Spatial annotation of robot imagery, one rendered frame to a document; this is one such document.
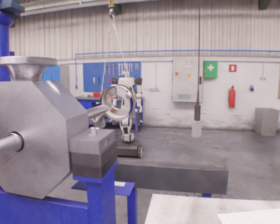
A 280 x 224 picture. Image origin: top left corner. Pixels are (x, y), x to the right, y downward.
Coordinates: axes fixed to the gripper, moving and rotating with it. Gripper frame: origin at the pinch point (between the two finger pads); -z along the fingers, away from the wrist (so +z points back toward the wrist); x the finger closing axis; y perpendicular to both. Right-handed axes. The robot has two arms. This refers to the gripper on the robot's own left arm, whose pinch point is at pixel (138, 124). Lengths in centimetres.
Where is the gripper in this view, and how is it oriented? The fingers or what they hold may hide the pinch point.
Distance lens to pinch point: 367.2
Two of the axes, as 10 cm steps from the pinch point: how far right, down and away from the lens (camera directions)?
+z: 0.3, -10.0, 0.5
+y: 9.9, 0.2, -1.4
